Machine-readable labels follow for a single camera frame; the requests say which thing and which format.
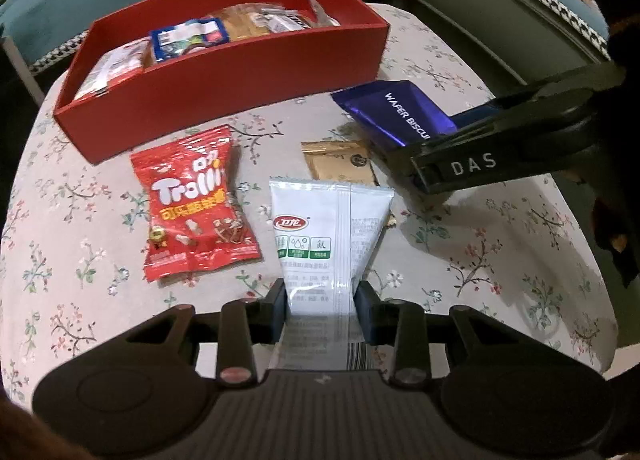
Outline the blue wafer biscuit packet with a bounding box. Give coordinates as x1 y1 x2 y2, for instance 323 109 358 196
331 80 500 156

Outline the red white snack packet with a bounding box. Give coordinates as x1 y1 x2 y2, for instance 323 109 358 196
74 36 151 100

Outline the red Trolli gummy packet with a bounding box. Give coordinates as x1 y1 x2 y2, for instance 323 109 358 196
130 125 262 282

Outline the red storage box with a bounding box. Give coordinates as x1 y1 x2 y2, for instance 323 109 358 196
53 0 390 164

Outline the white Weilong snack packet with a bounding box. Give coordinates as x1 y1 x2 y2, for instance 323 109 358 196
269 178 395 370

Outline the clear wrapped bread packet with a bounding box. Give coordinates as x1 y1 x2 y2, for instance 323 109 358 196
207 3 314 42

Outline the blue white snack packet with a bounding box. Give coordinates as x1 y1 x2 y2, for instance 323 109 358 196
151 18 230 62

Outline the gold foil snack packet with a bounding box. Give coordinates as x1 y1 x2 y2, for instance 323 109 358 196
300 140 376 185

